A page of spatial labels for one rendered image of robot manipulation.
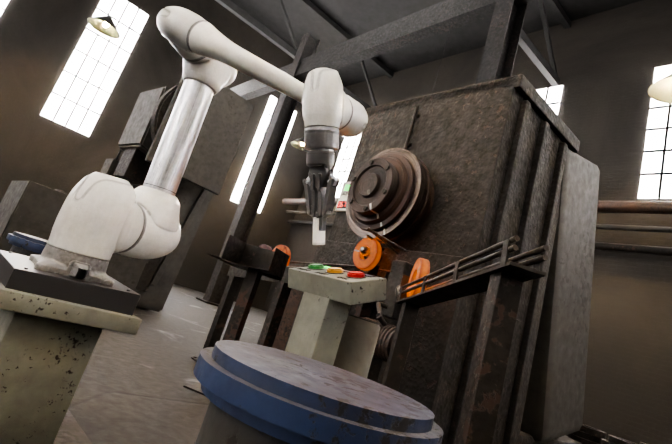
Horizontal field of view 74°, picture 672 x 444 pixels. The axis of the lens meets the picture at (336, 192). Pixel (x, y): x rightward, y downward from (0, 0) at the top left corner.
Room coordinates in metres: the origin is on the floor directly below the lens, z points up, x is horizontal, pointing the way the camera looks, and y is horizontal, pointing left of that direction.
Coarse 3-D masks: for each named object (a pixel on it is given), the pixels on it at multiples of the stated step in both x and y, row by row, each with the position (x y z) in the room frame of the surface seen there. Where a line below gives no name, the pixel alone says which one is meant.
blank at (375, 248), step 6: (366, 240) 2.06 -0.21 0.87; (372, 240) 2.03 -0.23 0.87; (360, 246) 2.08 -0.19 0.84; (372, 246) 2.02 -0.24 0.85; (378, 246) 2.00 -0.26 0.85; (354, 252) 2.10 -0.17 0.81; (360, 252) 2.08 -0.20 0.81; (372, 252) 2.01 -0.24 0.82; (378, 252) 1.99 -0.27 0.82; (354, 258) 2.09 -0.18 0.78; (360, 258) 2.06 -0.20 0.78; (372, 258) 2.00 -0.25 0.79; (378, 258) 2.00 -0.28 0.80; (354, 264) 2.08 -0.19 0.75; (360, 264) 2.05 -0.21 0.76; (366, 264) 2.02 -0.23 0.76; (372, 264) 2.00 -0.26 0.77; (366, 270) 2.05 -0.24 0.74
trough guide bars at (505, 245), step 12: (504, 240) 0.87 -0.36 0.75; (516, 240) 0.84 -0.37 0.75; (480, 252) 0.98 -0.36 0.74; (504, 252) 0.86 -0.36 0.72; (528, 252) 0.89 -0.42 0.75; (540, 252) 0.86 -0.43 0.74; (456, 264) 1.11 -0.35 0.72; (468, 264) 1.04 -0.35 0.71; (492, 264) 1.05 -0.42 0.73; (504, 264) 0.85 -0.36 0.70; (528, 264) 0.89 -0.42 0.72; (540, 264) 0.86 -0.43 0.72; (432, 276) 1.31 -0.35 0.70; (444, 276) 1.19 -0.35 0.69; (456, 276) 1.10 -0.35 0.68; (408, 288) 1.51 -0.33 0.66
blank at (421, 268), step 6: (420, 258) 1.53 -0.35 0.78; (414, 264) 1.60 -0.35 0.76; (420, 264) 1.50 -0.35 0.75; (426, 264) 1.50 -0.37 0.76; (414, 270) 1.58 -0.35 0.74; (420, 270) 1.49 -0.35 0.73; (426, 270) 1.49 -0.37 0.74; (414, 276) 1.59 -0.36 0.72; (420, 276) 1.48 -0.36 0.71; (408, 282) 1.63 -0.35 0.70; (420, 282) 1.48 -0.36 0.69; (420, 288) 1.49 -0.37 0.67; (408, 294) 1.58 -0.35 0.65; (414, 294) 1.51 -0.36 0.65
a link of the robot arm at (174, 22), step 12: (168, 12) 1.19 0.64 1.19; (180, 12) 1.17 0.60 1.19; (192, 12) 1.18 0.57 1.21; (168, 24) 1.18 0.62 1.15; (180, 24) 1.16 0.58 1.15; (192, 24) 1.15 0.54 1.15; (168, 36) 1.21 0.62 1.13; (180, 36) 1.18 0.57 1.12; (180, 48) 1.24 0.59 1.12; (192, 60) 1.29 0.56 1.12
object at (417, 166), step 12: (408, 156) 1.95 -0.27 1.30; (420, 168) 1.88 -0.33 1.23; (420, 180) 1.86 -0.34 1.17; (420, 192) 1.88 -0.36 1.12; (408, 204) 1.89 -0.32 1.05; (420, 204) 1.89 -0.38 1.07; (348, 216) 2.18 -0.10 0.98; (408, 216) 1.90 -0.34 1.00; (360, 228) 2.09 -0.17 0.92; (396, 228) 1.92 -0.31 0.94
